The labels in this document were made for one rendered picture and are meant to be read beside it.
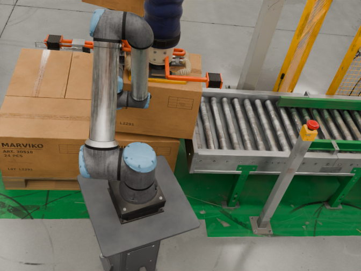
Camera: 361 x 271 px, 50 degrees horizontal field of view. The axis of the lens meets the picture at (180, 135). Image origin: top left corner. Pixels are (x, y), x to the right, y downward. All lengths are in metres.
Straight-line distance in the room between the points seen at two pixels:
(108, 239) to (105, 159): 0.39
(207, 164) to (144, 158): 0.94
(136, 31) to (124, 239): 0.94
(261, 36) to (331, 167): 1.34
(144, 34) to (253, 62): 2.16
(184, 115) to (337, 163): 1.15
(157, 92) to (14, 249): 1.37
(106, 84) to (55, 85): 1.37
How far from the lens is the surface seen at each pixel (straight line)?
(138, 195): 1.87
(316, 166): 2.89
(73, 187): 3.01
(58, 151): 2.71
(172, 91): 2.31
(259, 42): 3.64
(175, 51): 2.36
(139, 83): 1.98
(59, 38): 2.39
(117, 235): 1.93
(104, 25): 1.68
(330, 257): 3.12
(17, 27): 4.82
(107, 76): 1.69
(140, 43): 1.71
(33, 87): 3.03
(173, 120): 2.46
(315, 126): 2.29
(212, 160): 2.58
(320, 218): 3.28
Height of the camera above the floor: 2.40
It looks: 44 degrees down
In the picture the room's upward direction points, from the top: 11 degrees clockwise
